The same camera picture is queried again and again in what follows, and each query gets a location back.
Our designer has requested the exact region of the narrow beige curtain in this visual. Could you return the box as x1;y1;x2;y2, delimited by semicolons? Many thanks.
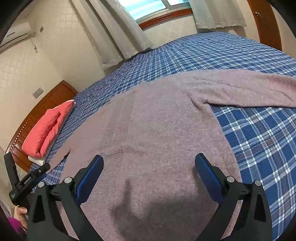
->
185;0;247;30

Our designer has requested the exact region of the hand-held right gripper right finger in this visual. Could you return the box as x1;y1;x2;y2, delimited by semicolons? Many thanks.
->
195;153;273;241

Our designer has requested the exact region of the person's left forearm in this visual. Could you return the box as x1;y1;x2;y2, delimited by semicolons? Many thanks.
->
7;217;25;239

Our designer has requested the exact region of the wooden headboard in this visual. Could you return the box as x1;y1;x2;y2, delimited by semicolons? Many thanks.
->
6;80;78;173

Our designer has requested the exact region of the person's left hand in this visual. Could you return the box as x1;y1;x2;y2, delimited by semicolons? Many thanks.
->
14;207;28;230

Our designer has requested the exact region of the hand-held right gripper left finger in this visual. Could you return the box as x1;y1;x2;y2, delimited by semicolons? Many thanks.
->
27;155;104;241

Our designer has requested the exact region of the grey wall switch panel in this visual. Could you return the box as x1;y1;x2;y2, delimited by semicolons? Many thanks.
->
32;87;44;99

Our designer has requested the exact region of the red folded quilt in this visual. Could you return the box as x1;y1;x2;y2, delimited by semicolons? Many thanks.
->
22;100;75;158

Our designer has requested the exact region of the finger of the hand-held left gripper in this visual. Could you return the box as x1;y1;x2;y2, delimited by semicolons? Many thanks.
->
4;153;19;186
29;163;51;181

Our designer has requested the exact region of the mauve knit sweater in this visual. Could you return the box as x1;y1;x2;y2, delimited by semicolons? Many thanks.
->
47;69;296;241

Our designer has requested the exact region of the wooden door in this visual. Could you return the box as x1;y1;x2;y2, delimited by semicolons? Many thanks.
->
246;0;284;52

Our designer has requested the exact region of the wide beige curtain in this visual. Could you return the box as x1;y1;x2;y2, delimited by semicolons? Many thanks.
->
72;0;153;70

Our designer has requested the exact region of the air conditioner cord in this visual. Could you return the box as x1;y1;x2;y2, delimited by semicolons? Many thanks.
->
29;30;38;54

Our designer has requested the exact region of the white pillow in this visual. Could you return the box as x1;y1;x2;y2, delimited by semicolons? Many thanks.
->
28;155;46;166

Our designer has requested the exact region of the white air conditioner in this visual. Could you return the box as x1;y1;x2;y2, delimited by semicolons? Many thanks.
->
0;22;31;53

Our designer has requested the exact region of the bed with blue plaid sheet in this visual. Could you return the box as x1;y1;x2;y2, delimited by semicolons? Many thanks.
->
30;32;296;241

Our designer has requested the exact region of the window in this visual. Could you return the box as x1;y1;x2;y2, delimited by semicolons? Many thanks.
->
117;0;192;24

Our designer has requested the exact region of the wooden window sill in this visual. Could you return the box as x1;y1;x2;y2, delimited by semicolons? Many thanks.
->
137;8;193;30

